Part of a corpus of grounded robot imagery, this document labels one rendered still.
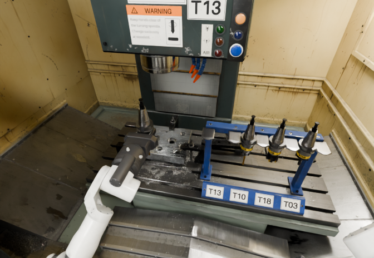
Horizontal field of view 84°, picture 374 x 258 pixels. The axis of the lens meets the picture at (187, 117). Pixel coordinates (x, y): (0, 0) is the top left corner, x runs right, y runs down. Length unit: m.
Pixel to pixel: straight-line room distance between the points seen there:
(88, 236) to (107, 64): 1.62
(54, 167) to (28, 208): 0.27
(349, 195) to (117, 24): 1.31
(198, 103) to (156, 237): 0.85
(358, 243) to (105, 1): 0.72
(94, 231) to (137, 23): 0.58
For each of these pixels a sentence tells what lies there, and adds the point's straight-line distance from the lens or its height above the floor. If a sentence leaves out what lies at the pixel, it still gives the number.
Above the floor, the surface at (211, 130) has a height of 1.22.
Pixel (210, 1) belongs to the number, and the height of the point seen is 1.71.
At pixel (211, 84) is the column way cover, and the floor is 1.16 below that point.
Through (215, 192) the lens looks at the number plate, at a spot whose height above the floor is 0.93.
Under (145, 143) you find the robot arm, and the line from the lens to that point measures 0.73.
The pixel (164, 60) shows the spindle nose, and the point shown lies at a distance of 0.81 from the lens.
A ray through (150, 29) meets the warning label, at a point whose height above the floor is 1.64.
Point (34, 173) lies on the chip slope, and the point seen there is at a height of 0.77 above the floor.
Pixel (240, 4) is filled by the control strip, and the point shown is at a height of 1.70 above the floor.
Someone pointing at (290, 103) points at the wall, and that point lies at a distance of 1.95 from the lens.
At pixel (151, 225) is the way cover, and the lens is 1.16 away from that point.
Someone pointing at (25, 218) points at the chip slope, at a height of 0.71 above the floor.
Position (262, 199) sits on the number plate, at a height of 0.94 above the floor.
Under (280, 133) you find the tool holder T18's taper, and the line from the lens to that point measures 0.85.
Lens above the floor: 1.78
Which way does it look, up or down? 36 degrees down
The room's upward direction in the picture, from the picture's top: 1 degrees counter-clockwise
